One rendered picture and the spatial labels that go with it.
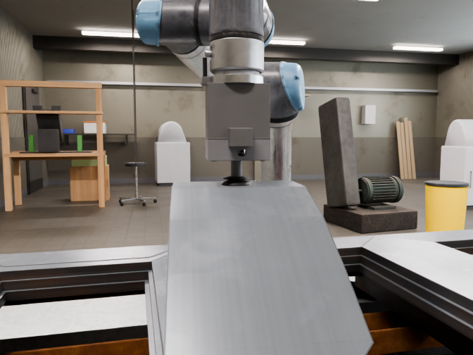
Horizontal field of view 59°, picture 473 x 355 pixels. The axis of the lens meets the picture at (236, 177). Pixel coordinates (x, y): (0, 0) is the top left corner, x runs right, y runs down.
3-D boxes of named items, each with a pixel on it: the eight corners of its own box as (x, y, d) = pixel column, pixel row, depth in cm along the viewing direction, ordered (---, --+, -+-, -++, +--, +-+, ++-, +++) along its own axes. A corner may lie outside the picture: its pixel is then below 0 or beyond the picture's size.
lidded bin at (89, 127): (107, 133, 977) (106, 122, 974) (105, 133, 939) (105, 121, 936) (85, 133, 967) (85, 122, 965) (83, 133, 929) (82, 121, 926)
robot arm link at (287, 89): (255, 213, 140) (249, 53, 108) (300, 218, 137) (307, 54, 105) (248, 239, 130) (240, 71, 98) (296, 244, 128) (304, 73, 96)
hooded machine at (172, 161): (188, 182, 1022) (188, 122, 1009) (191, 185, 957) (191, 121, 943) (155, 183, 1006) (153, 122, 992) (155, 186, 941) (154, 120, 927)
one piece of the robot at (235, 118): (204, 48, 51) (205, 181, 53) (276, 50, 52) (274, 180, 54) (200, 62, 61) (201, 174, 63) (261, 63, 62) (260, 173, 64)
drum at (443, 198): (474, 249, 412) (477, 184, 405) (432, 249, 413) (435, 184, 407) (454, 239, 452) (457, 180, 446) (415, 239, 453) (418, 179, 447)
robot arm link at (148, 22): (212, 67, 115) (135, -25, 67) (251, 69, 113) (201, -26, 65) (208, 110, 114) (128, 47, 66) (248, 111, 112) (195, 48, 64)
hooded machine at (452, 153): (499, 208, 644) (505, 118, 631) (464, 210, 634) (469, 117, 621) (468, 202, 710) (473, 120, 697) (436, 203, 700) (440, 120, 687)
